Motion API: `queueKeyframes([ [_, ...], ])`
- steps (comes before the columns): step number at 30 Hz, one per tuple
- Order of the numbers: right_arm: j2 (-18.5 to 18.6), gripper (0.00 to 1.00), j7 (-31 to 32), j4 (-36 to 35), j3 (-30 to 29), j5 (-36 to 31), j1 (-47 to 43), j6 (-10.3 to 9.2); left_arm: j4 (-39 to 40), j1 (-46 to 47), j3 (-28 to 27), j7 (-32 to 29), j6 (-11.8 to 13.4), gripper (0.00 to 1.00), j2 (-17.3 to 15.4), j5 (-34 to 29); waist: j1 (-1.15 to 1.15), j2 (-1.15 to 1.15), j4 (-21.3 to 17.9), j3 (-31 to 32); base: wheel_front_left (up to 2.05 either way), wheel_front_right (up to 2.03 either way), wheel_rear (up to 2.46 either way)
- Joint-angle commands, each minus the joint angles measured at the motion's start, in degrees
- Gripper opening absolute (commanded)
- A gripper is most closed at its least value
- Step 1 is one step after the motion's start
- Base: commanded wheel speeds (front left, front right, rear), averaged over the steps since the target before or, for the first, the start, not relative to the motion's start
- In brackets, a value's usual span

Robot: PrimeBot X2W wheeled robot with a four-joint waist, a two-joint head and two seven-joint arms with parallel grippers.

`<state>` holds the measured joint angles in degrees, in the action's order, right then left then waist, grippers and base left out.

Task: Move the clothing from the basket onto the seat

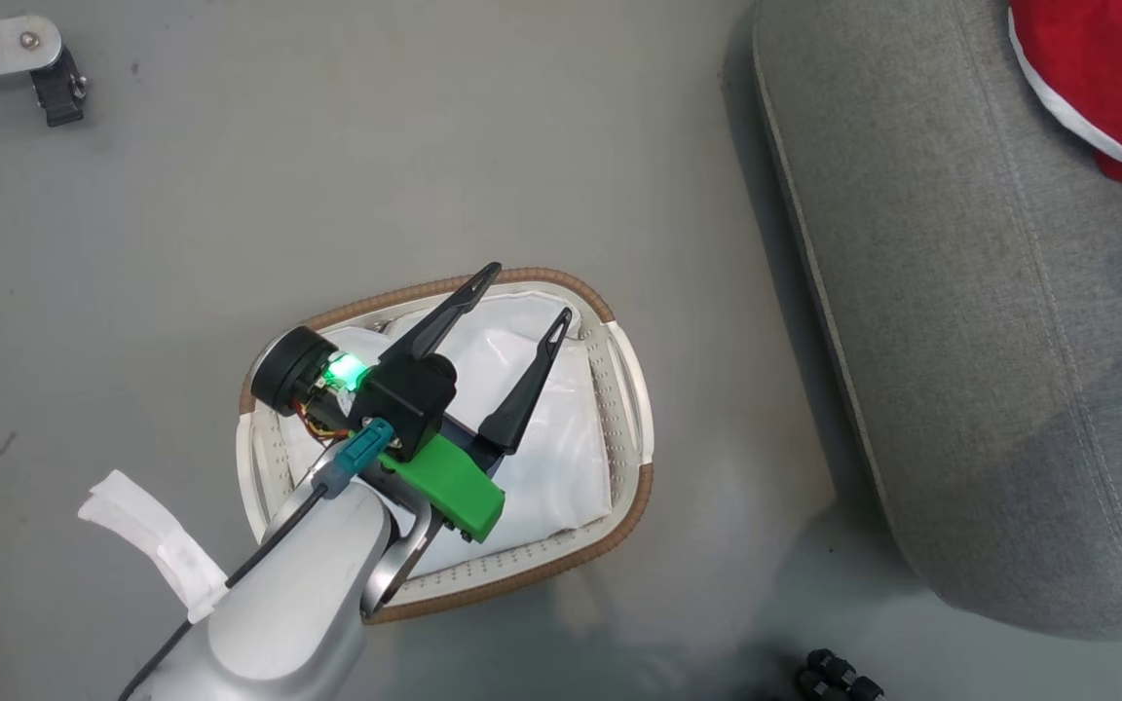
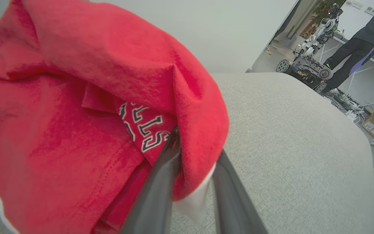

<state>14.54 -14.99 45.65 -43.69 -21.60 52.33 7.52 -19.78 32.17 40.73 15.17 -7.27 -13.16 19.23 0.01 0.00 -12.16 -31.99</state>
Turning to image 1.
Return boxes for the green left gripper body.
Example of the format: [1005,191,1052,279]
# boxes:
[378,433,506,544]

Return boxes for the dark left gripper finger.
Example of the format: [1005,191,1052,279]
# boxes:
[381,261,504,369]
[476,308,574,457]

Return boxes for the red and white jersey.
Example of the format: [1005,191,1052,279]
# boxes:
[1007,0,1122,196]

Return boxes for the grey fabric sofa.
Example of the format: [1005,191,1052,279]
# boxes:
[752,0,1122,642]

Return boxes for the white cloth in basket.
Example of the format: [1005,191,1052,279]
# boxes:
[279,290,615,577]

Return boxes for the white wicker-rimmed laundry basket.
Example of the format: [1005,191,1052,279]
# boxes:
[237,268,655,624]

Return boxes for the black round motor with light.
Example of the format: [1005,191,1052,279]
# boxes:
[250,326,369,439]

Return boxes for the black caster wheel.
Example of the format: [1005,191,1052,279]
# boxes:
[30,49,89,129]

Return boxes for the teal cable connector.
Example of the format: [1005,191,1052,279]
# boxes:
[313,418,397,499]

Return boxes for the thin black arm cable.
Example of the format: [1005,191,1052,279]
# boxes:
[118,482,330,701]

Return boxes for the white strap on arm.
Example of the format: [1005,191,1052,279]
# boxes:
[77,470,231,624]

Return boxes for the black ribbed cable connectors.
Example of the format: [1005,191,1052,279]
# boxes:
[795,647,886,701]

